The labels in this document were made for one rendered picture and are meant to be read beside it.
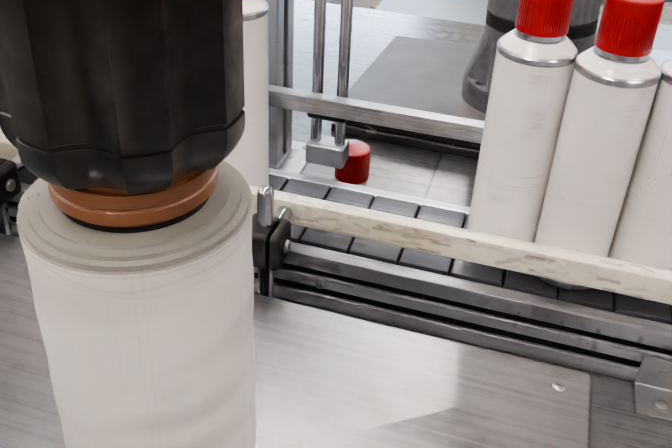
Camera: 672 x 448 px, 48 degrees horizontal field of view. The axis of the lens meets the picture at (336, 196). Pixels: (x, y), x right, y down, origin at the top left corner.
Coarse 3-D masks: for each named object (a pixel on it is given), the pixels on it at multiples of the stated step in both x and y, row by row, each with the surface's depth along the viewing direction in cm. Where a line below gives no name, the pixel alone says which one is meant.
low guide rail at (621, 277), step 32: (256, 192) 56; (320, 224) 56; (352, 224) 55; (384, 224) 54; (416, 224) 54; (448, 256) 54; (480, 256) 53; (512, 256) 52; (544, 256) 52; (576, 256) 51; (608, 288) 51; (640, 288) 51
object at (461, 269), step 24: (24, 168) 65; (288, 192) 63; (312, 192) 63; (336, 192) 64; (360, 192) 64; (408, 216) 61; (432, 216) 61; (456, 216) 61; (312, 240) 58; (336, 240) 58; (360, 240) 58; (408, 264) 56; (432, 264) 56; (456, 264) 56; (480, 264) 56; (528, 288) 54; (552, 288) 54; (624, 312) 52; (648, 312) 52
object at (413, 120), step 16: (272, 96) 61; (288, 96) 60; (304, 96) 60; (320, 96) 60; (336, 96) 60; (320, 112) 60; (336, 112) 60; (352, 112) 59; (368, 112) 59; (384, 112) 58; (400, 112) 58; (416, 112) 58; (400, 128) 59; (416, 128) 58; (432, 128) 58; (448, 128) 58; (464, 128) 57; (480, 128) 57
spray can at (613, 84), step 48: (624, 0) 44; (624, 48) 45; (576, 96) 48; (624, 96) 46; (576, 144) 49; (624, 144) 48; (576, 192) 50; (624, 192) 50; (576, 240) 52; (576, 288) 54
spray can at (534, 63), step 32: (544, 0) 46; (512, 32) 50; (544, 32) 47; (512, 64) 48; (544, 64) 48; (512, 96) 49; (544, 96) 49; (512, 128) 50; (544, 128) 50; (480, 160) 54; (512, 160) 51; (544, 160) 52; (480, 192) 54; (512, 192) 53; (544, 192) 54; (480, 224) 55; (512, 224) 54
